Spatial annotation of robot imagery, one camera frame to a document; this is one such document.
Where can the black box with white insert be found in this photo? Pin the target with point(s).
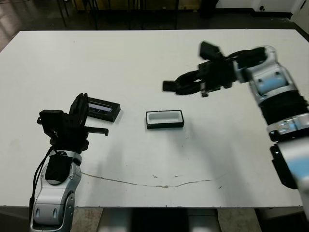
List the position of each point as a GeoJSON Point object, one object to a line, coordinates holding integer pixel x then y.
{"type": "Point", "coordinates": [164, 117]}

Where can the small black round wall fitting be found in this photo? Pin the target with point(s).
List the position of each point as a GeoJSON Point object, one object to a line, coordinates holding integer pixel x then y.
{"type": "Point", "coordinates": [262, 8]}

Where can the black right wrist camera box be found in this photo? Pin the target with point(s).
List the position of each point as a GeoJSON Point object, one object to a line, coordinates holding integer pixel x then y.
{"type": "Point", "coordinates": [209, 50]}

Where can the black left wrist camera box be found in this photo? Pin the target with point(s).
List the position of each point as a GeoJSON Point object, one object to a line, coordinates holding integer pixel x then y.
{"type": "Point", "coordinates": [51, 120]}

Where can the black printed box lid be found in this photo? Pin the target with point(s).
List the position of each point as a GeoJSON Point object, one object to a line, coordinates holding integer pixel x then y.
{"type": "Point", "coordinates": [106, 116]}

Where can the slim black camera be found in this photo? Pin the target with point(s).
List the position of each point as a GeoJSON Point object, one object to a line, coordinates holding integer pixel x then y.
{"type": "Point", "coordinates": [169, 86]}

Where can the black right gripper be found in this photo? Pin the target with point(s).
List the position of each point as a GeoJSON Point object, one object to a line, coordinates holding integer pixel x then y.
{"type": "Point", "coordinates": [217, 75]}

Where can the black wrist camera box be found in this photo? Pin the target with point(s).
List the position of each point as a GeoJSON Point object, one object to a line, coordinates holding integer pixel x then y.
{"type": "Point", "coordinates": [51, 120]}
{"type": "Point", "coordinates": [209, 50]}

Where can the black waste bin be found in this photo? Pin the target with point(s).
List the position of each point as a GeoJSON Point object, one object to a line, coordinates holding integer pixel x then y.
{"type": "Point", "coordinates": [208, 8]}

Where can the dark robot torso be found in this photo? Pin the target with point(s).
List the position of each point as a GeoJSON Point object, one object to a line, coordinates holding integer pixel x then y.
{"type": "Point", "coordinates": [157, 221]}

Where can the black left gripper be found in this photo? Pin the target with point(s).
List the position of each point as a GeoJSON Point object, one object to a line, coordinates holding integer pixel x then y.
{"type": "Point", "coordinates": [70, 137]}

